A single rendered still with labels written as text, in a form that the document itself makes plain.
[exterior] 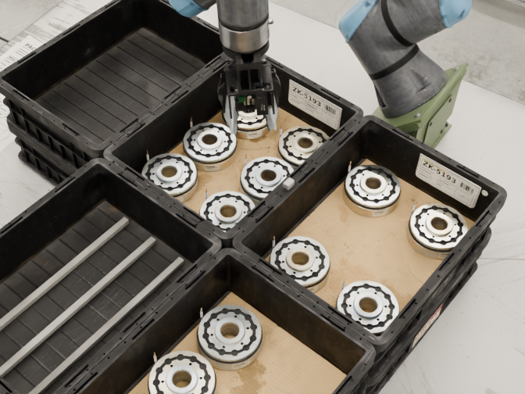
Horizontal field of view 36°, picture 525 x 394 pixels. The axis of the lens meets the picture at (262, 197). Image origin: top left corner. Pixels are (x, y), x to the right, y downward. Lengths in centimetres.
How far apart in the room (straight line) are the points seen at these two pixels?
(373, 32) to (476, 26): 172
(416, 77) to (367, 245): 39
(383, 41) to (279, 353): 66
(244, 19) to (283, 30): 89
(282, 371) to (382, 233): 33
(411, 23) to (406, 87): 14
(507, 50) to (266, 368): 218
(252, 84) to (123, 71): 56
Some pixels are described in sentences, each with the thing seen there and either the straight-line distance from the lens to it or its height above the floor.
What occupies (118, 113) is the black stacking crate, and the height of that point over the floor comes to 83.
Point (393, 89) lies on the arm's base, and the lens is 167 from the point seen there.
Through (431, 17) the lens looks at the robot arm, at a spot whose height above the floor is 104.
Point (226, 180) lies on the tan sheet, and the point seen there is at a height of 83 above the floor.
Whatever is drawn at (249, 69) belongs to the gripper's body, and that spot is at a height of 119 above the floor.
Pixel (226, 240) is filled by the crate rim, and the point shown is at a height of 93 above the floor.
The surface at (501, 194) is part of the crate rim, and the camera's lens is 145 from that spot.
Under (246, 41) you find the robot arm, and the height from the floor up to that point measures 123.
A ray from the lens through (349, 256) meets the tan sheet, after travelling 143.
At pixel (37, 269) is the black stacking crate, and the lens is 145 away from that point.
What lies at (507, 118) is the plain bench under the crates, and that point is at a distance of 193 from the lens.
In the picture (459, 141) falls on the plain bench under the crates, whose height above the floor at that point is 70.
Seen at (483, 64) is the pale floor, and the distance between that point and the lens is 316.
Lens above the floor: 199
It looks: 50 degrees down
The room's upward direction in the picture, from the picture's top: 2 degrees clockwise
